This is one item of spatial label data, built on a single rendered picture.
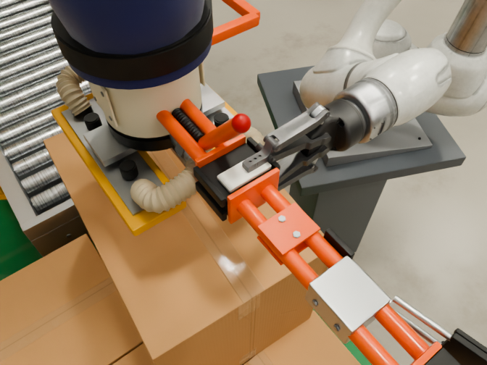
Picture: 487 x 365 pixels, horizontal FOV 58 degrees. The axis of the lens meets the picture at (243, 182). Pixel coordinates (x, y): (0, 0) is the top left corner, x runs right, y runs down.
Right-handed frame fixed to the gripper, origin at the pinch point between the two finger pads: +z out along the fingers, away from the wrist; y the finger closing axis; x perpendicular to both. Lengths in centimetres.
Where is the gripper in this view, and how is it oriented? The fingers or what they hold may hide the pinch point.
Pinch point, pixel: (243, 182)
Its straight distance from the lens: 60.0
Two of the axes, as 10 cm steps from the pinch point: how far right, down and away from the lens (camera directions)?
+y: 0.0, 6.0, 8.0
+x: -6.0, -6.4, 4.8
